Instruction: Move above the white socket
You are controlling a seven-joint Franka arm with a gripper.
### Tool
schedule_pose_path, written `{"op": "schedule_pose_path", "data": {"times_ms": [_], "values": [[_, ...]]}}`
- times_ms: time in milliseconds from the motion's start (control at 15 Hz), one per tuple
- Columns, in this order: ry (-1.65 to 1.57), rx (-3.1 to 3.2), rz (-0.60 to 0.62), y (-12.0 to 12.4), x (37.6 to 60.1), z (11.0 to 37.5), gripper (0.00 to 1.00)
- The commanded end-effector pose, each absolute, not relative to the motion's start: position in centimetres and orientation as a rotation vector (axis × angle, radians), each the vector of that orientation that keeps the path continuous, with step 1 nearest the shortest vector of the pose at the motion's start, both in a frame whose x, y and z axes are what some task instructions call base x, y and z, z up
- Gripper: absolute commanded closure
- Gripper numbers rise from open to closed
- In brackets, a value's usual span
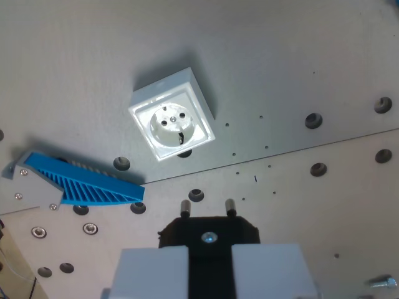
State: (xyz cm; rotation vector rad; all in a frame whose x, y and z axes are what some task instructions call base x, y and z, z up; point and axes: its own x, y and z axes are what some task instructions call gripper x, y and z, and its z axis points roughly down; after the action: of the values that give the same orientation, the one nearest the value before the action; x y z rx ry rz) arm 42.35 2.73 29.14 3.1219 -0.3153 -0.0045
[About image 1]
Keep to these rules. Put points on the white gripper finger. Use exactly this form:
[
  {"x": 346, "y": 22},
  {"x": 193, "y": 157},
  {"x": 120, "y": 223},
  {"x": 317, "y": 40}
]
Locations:
[
  {"x": 268, "y": 271},
  {"x": 152, "y": 274}
]

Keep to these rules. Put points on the black plug with metal pins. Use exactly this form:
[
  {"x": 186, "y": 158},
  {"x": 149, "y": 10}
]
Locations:
[{"x": 215, "y": 230}]

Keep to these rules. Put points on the silver socket head screw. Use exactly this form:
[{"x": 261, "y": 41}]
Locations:
[
  {"x": 39, "y": 232},
  {"x": 90, "y": 228}
]

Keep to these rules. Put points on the blue ribbed flexible finger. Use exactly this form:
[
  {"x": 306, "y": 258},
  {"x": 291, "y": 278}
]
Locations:
[{"x": 93, "y": 187}]

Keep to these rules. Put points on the loose silver bolt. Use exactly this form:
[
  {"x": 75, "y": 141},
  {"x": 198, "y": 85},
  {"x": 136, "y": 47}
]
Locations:
[{"x": 382, "y": 282}]

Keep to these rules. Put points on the grey plastic mounting bracket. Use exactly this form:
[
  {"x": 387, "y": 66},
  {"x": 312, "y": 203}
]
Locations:
[{"x": 28, "y": 190}]

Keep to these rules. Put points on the white wall socket box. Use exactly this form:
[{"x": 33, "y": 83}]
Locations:
[{"x": 174, "y": 124}]

